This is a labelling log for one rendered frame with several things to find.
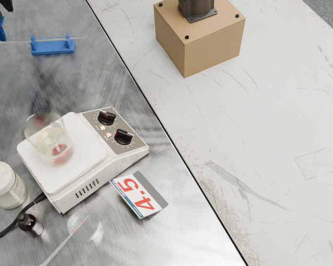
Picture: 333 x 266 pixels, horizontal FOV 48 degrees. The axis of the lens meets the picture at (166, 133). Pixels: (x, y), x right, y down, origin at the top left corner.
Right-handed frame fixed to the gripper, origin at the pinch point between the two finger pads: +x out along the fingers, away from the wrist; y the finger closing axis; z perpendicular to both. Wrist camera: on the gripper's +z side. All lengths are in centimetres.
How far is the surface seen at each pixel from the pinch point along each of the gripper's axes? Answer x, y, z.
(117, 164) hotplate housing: 6.5, -34.5, 24.2
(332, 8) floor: 102, 109, 136
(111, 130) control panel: 6.0, -27.4, 23.1
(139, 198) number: 8.8, -40.1, 27.7
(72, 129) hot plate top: 2.3, -29.0, 16.8
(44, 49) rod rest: 10.2, -1.1, 6.0
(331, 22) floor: 102, 97, 132
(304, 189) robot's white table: 11, -40, 58
